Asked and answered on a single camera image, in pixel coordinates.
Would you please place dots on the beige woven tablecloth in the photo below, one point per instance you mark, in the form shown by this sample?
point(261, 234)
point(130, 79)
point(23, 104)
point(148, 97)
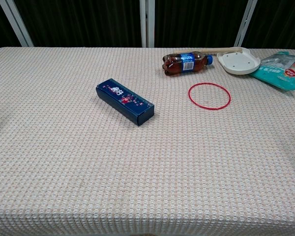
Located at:
point(147, 172)

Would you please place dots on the cola bottle with blue label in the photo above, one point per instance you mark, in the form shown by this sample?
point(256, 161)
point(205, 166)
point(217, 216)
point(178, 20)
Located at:
point(182, 64)

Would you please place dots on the white plastic tray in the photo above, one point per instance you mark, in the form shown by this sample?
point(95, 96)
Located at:
point(238, 62)

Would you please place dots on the teal plastic snack bag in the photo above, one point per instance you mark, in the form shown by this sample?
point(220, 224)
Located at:
point(277, 73)

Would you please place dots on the white frame post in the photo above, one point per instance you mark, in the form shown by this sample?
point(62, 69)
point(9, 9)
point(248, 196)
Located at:
point(245, 22)
point(14, 22)
point(147, 22)

